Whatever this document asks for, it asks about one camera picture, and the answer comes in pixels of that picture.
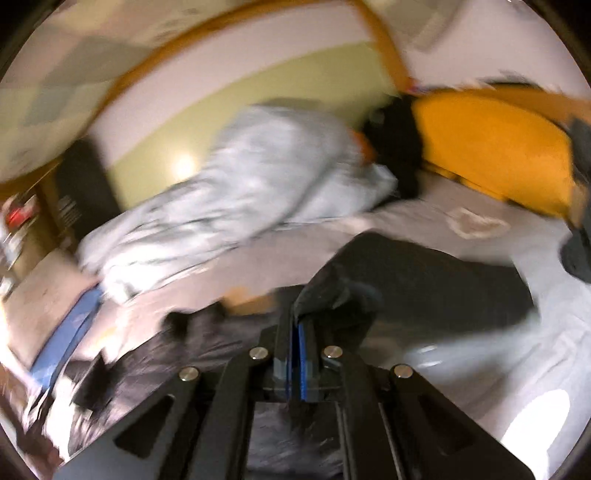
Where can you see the blue pillow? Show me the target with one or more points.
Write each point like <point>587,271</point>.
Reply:
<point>61,344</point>

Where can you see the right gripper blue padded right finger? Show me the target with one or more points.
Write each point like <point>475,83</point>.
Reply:
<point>309,372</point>

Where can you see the grey heart-print bed sheet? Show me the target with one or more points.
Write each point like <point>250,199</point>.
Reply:
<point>438,338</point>

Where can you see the black folded mat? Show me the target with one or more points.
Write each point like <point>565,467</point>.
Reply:
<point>86,200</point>

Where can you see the black puffer jacket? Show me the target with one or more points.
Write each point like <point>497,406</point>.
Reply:
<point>371,282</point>

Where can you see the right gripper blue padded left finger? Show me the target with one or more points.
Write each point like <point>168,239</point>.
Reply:
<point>286,357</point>

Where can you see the paper poster on wall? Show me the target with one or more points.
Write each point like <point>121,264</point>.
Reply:
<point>419,24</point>

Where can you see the wooden bed frame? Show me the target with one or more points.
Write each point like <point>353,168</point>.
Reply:
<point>150,81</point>

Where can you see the cluttered wooden shelf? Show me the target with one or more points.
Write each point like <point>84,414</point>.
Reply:
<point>28,234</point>

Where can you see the black bag by headboard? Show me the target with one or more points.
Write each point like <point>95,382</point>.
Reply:
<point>393,133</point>

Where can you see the yellow headboard cushion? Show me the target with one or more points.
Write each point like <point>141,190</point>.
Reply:
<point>503,151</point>

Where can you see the light grey crumpled duvet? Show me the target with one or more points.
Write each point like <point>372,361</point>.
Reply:
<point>271,168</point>

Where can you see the beige pillow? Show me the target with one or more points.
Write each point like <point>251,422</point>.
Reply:
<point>39,303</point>

